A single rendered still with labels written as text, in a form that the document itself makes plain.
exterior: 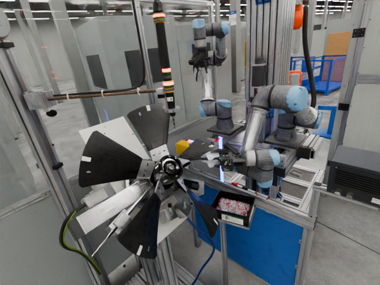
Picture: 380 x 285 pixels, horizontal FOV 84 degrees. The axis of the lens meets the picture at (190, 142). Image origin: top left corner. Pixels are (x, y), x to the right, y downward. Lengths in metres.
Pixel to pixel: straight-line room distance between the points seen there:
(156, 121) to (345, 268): 1.86
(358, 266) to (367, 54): 1.71
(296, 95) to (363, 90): 1.41
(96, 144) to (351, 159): 0.99
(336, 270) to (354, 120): 1.31
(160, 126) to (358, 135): 2.00
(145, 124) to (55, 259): 1.15
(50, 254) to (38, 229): 0.21
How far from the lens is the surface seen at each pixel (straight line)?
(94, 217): 0.97
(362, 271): 2.31
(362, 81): 2.43
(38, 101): 1.19
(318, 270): 2.18
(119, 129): 1.25
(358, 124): 2.53
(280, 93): 1.10
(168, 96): 0.91
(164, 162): 0.94
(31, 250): 1.73
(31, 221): 1.62
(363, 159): 1.04
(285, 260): 1.59
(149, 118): 1.07
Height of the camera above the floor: 1.70
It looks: 24 degrees down
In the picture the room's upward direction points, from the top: 7 degrees counter-clockwise
